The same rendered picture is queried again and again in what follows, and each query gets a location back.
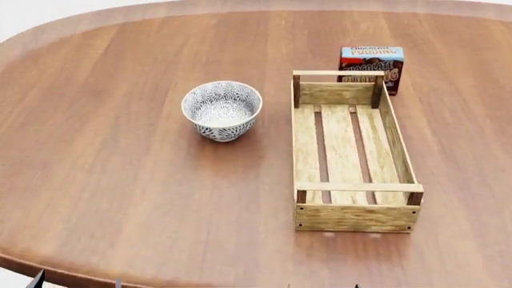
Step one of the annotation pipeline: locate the wooden slatted crate tray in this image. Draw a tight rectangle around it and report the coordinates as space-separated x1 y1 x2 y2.
290 70 425 234

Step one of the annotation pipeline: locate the black white floral patterned bowl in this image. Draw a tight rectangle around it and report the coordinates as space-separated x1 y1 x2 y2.
181 80 264 143

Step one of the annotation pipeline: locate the chocolate pudding box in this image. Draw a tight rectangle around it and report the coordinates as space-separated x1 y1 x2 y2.
336 46 406 98

